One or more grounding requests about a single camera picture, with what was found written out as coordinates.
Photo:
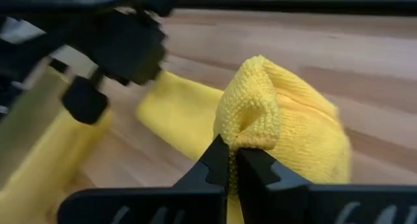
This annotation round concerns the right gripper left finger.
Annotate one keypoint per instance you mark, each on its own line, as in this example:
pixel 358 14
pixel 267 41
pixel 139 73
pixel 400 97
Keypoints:
pixel 215 165

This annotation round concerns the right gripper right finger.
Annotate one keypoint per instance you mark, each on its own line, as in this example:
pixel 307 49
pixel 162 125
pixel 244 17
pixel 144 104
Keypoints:
pixel 257 168

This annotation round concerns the yellow microfiber towel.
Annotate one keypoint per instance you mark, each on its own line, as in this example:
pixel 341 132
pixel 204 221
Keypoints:
pixel 293 136
pixel 49 178

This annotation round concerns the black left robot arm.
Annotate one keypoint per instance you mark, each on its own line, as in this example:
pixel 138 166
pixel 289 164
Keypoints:
pixel 39 54

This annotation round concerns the yellow translucent plastic bin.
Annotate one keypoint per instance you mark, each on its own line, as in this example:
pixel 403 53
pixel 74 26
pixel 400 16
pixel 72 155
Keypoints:
pixel 29 120

